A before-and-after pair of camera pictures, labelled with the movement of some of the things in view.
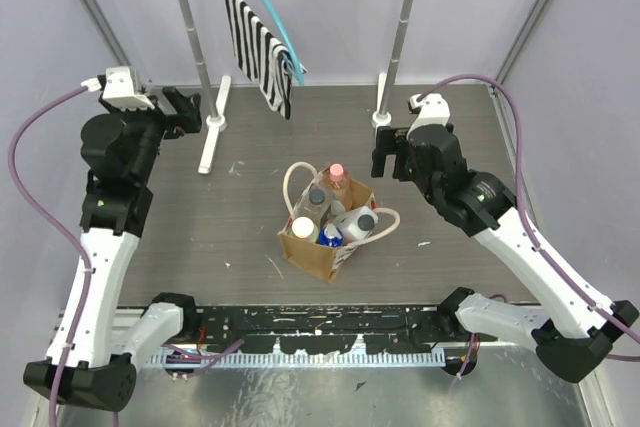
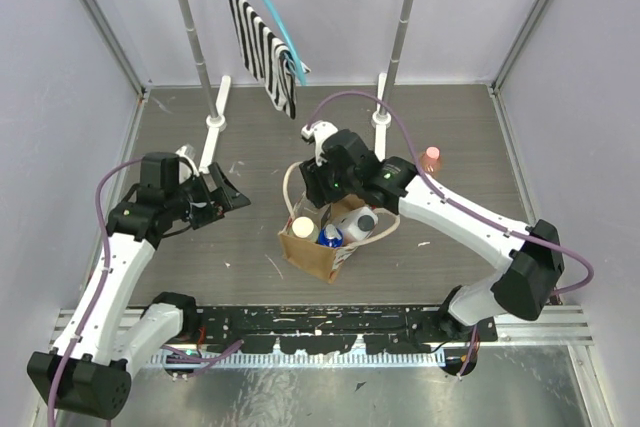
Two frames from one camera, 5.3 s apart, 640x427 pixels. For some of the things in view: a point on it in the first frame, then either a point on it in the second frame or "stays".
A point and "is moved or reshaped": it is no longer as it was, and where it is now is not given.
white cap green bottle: (304, 227) stays
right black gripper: (387, 141) to (317, 190)
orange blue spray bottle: (330, 236) stays
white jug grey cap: (356, 224) stays
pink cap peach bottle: (337, 176) is moved or reshaped
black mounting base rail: (324, 328) stays
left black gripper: (176, 110) to (211, 197)
